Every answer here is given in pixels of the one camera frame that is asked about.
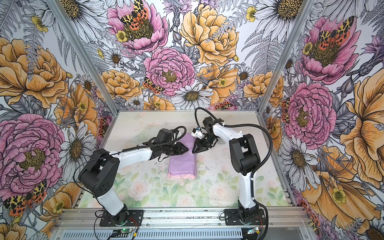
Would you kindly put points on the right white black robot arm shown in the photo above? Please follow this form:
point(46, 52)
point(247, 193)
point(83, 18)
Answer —
point(244, 158)

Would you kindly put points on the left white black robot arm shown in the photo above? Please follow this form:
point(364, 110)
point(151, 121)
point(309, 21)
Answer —
point(99, 173)

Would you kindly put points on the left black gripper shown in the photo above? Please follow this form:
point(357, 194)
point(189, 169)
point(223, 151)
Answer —
point(179, 148)

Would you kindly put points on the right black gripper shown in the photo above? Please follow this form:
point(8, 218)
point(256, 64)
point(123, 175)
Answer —
point(200, 146)

